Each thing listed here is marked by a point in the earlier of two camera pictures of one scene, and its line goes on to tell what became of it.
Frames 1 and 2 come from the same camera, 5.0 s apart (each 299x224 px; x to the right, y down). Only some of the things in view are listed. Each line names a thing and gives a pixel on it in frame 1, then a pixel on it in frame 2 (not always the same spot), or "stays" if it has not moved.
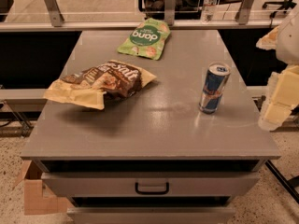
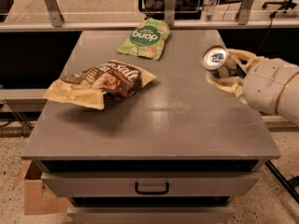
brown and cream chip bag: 112,79 stays
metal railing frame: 58,23 stays
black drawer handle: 136,189 stays
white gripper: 289,42 → 267,85
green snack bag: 148,39 stays
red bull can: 211,90 → 214,58
